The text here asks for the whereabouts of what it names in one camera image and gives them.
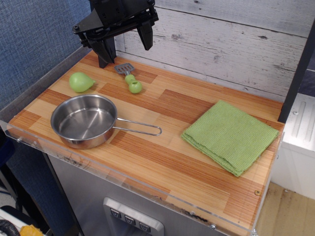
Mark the silver button panel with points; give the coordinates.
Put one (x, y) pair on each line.
(125, 221)

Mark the black left post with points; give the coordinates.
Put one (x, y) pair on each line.
(102, 63)

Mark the green folded cloth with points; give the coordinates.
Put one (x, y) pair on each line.
(229, 136)

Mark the clear acrylic table guard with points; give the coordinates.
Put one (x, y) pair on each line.
(194, 178)

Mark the black right post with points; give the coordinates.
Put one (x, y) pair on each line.
(298, 76)

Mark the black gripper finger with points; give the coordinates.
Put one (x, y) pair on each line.
(146, 34)
(102, 47)

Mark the green handled grey spatula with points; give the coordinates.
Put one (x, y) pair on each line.
(134, 85)

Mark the green toy pear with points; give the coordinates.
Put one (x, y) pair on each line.
(80, 82)

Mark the stainless steel pot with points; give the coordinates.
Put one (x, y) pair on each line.
(89, 120)

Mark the black post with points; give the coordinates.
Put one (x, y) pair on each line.
(102, 63)
(298, 76)

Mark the white plastic box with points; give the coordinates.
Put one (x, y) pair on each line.
(294, 168)

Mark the stainless steel cabinet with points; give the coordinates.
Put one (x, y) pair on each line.
(98, 196)

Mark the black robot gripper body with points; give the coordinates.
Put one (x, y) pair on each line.
(110, 18)

